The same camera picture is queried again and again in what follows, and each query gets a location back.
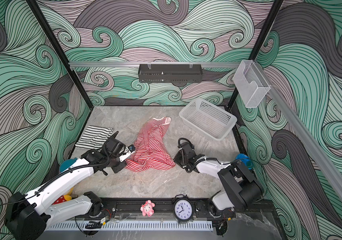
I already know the blue round lid object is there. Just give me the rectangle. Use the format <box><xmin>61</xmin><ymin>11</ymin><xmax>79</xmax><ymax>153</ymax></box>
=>
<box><xmin>236</xmin><ymin>154</ymin><xmax>254</xmax><ymax>170</ymax></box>

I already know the black analog alarm clock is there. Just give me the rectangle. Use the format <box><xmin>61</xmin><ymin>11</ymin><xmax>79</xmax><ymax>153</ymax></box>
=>
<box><xmin>172</xmin><ymin>194</ymin><xmax>195</xmax><ymax>224</ymax></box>

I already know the black white striped tank top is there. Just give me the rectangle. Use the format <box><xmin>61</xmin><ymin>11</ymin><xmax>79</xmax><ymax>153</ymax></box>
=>
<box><xmin>75</xmin><ymin>126</ymin><xmax>113</xmax><ymax>149</ymax></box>

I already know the yellow red plush doll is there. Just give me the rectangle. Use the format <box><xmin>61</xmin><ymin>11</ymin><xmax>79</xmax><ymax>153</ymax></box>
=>
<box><xmin>53</xmin><ymin>188</ymin><xmax>74</xmax><ymax>205</ymax></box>

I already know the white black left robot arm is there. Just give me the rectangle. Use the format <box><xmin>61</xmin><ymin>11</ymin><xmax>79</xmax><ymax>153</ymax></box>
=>
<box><xmin>4</xmin><ymin>133</ymin><xmax>135</xmax><ymax>240</ymax></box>

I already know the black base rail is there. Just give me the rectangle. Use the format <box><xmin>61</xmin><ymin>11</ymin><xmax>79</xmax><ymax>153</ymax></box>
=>
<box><xmin>92</xmin><ymin>197</ymin><xmax>277</xmax><ymax>221</ymax></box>

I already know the red white striped tank top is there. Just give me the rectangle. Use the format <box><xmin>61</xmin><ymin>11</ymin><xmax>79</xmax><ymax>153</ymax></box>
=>
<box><xmin>126</xmin><ymin>117</ymin><xmax>176</xmax><ymax>172</ymax></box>

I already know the white slotted cable duct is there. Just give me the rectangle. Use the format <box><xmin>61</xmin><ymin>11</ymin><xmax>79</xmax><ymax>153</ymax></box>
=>
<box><xmin>48</xmin><ymin>220</ymin><xmax>214</xmax><ymax>232</ymax></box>

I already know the clear plastic wall bin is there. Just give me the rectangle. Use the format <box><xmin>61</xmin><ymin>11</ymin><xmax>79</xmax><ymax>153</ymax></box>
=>
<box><xmin>233</xmin><ymin>60</ymin><xmax>271</xmax><ymax>108</ymax></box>

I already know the black wall shelf tray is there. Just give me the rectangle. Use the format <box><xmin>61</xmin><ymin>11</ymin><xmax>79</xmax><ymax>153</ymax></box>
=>
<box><xmin>138</xmin><ymin>64</ymin><xmax>203</xmax><ymax>84</ymax></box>

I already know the pink plush toy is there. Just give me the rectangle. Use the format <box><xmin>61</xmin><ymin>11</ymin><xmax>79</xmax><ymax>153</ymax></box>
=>
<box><xmin>140</xmin><ymin>200</ymin><xmax>155</xmax><ymax>217</ymax></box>

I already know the teal round lid object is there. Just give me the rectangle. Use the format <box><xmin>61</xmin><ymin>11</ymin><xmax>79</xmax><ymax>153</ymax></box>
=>
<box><xmin>59</xmin><ymin>159</ymin><xmax>77</xmax><ymax>173</ymax></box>

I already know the black vertical frame post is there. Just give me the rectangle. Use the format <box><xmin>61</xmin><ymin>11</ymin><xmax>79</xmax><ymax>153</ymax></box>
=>
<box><xmin>228</xmin><ymin>1</ymin><xmax>283</xmax><ymax>110</ymax></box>
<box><xmin>26</xmin><ymin>0</ymin><xmax>94</xmax><ymax>111</ymax></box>

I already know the white plastic laundry basket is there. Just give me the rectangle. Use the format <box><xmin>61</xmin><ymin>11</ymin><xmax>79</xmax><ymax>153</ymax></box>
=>
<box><xmin>179</xmin><ymin>98</ymin><xmax>238</xmax><ymax>141</ymax></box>

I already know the black vertical frame post right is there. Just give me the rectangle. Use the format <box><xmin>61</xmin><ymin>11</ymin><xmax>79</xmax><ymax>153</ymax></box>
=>
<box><xmin>228</xmin><ymin>1</ymin><xmax>283</xmax><ymax>110</ymax></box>

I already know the black vertical frame post left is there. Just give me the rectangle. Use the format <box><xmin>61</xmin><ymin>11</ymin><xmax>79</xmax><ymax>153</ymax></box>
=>
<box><xmin>26</xmin><ymin>0</ymin><xmax>94</xmax><ymax>111</ymax></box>

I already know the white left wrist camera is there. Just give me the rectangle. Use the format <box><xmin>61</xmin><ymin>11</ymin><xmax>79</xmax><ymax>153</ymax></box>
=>
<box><xmin>119</xmin><ymin>145</ymin><xmax>136</xmax><ymax>162</ymax></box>

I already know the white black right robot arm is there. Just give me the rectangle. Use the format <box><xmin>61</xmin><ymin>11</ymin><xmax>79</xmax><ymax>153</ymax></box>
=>
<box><xmin>174</xmin><ymin>138</ymin><xmax>264</xmax><ymax>218</ymax></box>

